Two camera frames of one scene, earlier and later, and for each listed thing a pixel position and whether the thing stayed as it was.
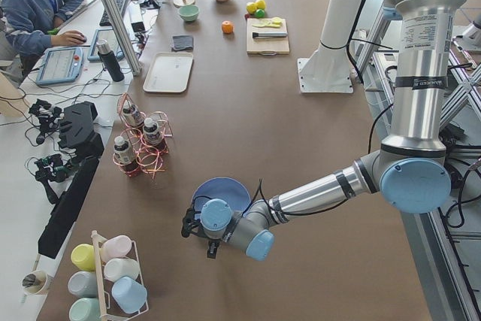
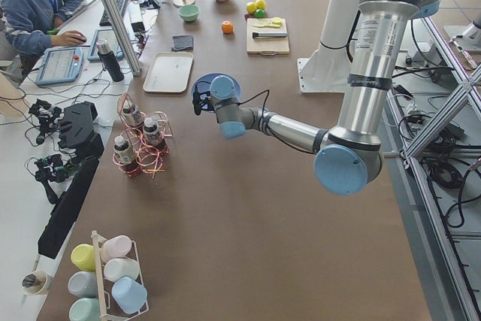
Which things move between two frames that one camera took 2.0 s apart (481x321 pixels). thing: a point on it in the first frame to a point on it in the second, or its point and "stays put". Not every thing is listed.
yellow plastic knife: [266, 25] stays put
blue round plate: [228, 189] to [203, 84]
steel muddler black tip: [270, 34] stays put
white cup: [116, 268] stays put
